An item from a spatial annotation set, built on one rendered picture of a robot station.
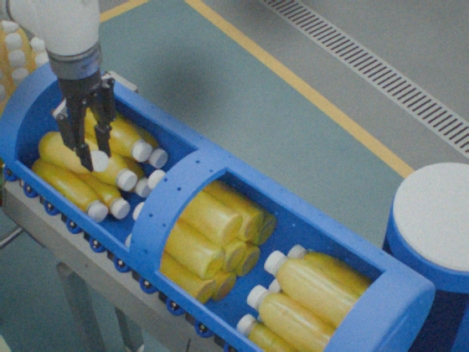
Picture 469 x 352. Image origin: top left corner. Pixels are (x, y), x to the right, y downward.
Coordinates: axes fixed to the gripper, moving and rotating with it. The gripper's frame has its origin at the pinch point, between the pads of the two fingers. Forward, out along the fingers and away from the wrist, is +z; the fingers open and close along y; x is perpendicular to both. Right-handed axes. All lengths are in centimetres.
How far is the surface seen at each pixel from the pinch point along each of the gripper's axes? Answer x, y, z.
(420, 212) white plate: -49, 40, 16
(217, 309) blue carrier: -30.9, -0.8, 22.3
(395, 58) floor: 39, 191, 120
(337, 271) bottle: -49, 11, 6
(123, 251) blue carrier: -15.4, -8.5, 9.7
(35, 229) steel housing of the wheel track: 19.5, -7.7, 33.9
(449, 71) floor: 16, 200, 120
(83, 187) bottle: 4.3, -1.7, 12.9
